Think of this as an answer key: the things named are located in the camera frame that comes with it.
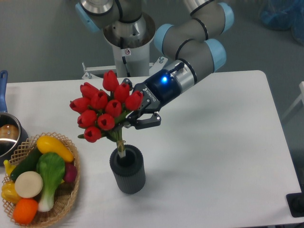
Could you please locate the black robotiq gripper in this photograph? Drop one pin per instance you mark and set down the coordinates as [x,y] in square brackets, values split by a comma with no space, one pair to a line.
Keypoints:
[158,90]

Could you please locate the red tulip bouquet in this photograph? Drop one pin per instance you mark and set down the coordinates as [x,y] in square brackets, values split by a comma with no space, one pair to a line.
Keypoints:
[101,110]

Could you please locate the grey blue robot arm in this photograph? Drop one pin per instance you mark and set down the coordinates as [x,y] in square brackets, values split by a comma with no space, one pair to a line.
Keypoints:
[195,54]

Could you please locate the dark grey ribbed vase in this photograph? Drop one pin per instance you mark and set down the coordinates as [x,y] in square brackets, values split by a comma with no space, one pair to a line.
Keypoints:
[128,171]

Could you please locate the purple red radish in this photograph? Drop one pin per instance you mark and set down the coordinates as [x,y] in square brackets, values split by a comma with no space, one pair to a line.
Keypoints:
[70,173]

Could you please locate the yellow squash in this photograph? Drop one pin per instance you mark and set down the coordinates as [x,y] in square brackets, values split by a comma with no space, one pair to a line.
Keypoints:
[46,144]

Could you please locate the green bok choy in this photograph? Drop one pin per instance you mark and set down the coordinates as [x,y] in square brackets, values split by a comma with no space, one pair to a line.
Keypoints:
[51,168]

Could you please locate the woven wicker basket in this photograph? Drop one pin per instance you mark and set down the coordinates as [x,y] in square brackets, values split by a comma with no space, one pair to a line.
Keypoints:
[65,195]

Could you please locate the dark green cucumber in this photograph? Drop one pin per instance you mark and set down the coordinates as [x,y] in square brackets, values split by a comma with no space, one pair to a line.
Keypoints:
[27,164]

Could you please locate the round cream white vegetable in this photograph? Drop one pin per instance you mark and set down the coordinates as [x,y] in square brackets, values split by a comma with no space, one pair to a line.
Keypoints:
[28,184]

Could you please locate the yellow banana tip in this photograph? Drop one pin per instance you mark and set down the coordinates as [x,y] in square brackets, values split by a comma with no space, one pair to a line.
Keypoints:
[9,168]

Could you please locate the orange fruit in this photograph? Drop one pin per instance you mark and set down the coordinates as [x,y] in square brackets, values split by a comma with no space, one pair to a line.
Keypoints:
[25,211]

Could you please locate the yellow bell pepper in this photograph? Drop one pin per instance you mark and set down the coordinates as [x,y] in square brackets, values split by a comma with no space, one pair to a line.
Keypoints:
[9,193]

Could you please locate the white furniture leg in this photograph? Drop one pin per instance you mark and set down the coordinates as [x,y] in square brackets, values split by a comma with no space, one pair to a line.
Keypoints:
[296,105]

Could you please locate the blue plastic bag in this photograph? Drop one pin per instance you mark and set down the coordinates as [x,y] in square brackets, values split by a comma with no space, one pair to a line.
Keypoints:
[283,15]

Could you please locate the black device at table edge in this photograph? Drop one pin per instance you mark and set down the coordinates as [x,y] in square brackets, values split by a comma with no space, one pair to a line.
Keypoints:
[296,204]

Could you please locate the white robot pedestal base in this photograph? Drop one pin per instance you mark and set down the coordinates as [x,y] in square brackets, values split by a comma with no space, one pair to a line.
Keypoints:
[127,29]

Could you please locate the blue handled saucepan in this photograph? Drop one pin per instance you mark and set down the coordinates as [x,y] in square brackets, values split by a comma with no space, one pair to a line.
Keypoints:
[12,134]

